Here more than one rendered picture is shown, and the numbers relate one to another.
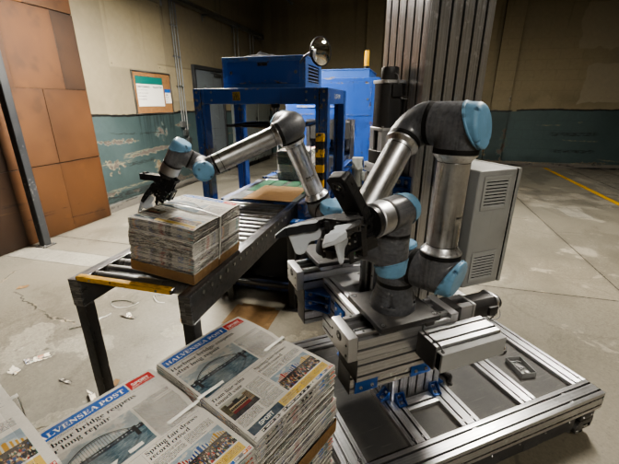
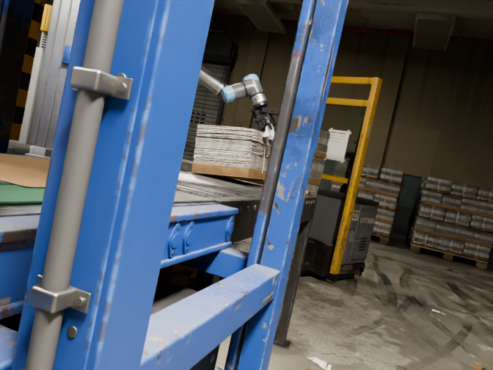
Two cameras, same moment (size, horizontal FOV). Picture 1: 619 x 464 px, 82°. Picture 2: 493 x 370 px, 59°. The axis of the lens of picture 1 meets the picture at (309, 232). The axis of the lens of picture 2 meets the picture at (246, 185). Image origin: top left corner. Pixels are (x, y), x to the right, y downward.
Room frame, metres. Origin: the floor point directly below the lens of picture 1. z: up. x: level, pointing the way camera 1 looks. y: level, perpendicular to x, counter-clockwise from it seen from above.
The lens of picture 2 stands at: (3.60, 0.73, 0.91)
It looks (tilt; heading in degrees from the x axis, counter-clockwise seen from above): 3 degrees down; 184
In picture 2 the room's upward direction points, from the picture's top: 12 degrees clockwise
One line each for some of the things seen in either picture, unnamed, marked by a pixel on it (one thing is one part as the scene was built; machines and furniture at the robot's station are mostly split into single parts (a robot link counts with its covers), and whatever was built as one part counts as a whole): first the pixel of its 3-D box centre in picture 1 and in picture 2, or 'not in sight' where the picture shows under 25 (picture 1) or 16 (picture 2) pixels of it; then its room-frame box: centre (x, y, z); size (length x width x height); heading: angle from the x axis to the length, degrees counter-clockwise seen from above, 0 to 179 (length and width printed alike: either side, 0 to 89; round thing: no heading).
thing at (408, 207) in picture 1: (395, 213); not in sight; (0.77, -0.19, 1.23); 0.11 x 0.08 x 0.09; 136
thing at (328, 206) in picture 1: (332, 215); not in sight; (1.52, -0.10, 0.98); 0.13 x 0.12 x 0.14; 18
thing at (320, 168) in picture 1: (320, 168); (19, 62); (2.37, -0.07, 1.05); 0.05 x 0.05 x 0.45; 75
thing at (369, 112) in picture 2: not in sight; (353, 176); (-0.33, 1.39, 0.97); 0.09 x 0.09 x 1.75; 53
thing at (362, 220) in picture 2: not in sight; (329, 230); (-0.82, 1.36, 0.40); 0.69 x 0.55 x 0.80; 53
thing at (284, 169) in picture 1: (297, 162); not in sight; (3.38, 0.11, 0.93); 0.38 x 0.30 x 0.26; 165
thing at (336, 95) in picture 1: (274, 97); not in sight; (2.82, 0.26, 1.50); 0.94 x 0.68 x 0.10; 75
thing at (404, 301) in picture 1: (393, 291); not in sight; (1.05, -0.28, 0.87); 0.15 x 0.15 x 0.10
